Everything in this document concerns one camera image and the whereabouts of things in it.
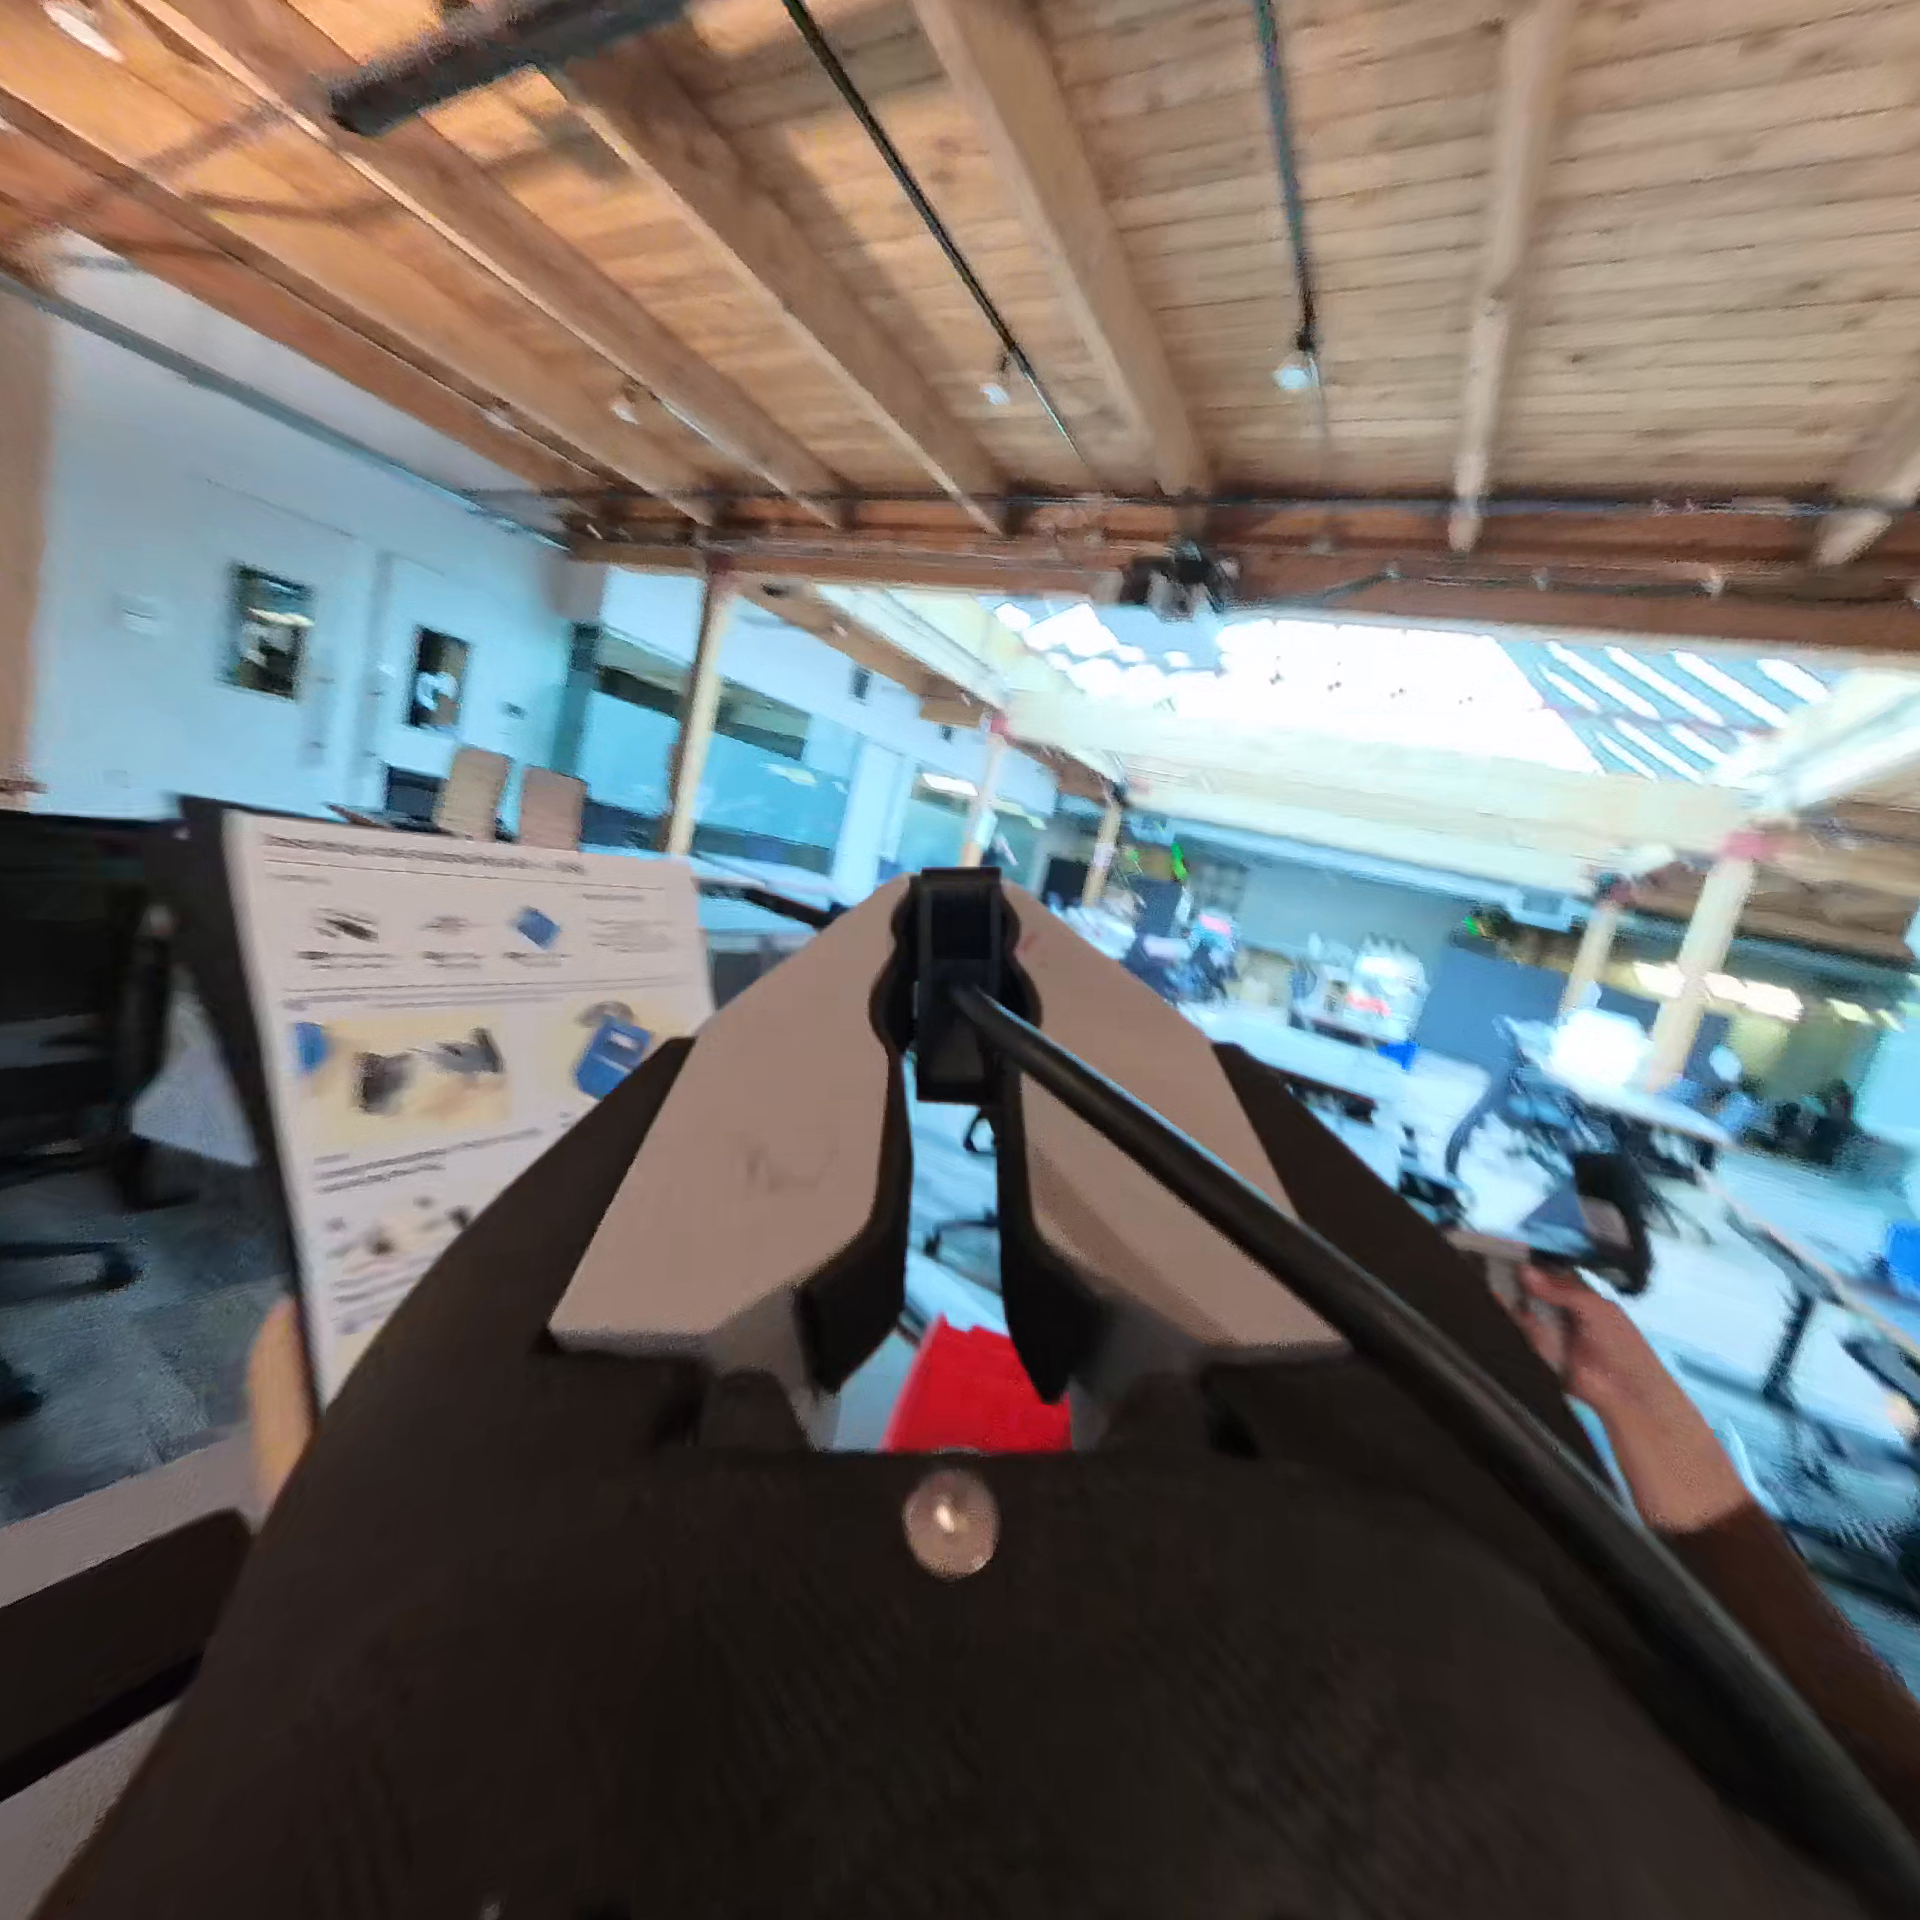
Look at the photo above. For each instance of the person's right forearm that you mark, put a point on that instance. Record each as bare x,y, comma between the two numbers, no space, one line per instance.
1772,1588

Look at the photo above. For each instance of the black office chair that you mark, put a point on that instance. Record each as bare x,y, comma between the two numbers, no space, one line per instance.
74,958

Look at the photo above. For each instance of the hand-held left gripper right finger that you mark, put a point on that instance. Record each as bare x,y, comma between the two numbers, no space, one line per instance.
1143,1242

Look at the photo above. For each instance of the instruction sheet board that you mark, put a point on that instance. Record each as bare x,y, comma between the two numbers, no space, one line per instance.
451,1079

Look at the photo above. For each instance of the person's right hand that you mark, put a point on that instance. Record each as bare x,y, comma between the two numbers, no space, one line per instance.
1596,1348

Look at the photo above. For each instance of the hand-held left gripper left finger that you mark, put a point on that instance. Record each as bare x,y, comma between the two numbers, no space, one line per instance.
734,1186

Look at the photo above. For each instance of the ceiling light bulb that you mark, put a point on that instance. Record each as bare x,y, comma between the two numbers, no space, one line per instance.
997,388
1300,370

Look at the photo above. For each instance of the red plastic bin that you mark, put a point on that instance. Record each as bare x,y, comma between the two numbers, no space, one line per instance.
974,1397

